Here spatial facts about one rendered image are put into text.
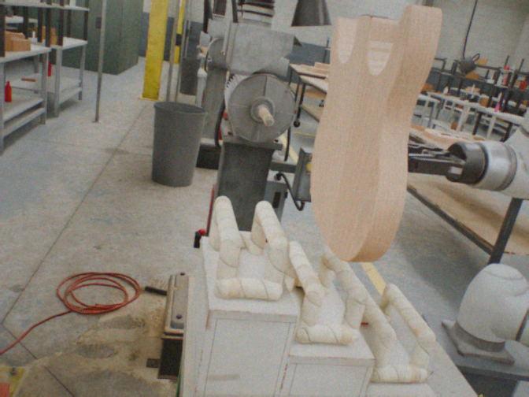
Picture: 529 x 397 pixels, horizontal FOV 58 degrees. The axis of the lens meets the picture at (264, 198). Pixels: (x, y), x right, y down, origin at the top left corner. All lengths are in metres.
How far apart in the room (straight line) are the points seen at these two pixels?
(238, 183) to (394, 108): 1.38
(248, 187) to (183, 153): 2.53
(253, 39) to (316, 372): 0.97
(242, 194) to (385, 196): 1.38
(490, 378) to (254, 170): 1.13
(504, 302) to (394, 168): 0.97
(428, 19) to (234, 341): 0.55
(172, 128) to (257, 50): 3.02
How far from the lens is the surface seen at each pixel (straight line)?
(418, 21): 0.68
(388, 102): 0.70
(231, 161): 2.00
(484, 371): 1.67
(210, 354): 0.83
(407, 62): 0.68
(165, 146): 4.52
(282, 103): 1.81
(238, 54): 1.48
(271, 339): 0.82
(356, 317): 0.89
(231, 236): 0.77
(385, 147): 0.71
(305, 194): 1.90
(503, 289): 1.62
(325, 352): 0.88
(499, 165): 0.94
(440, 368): 1.13
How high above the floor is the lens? 1.52
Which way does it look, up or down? 19 degrees down
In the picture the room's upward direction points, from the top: 11 degrees clockwise
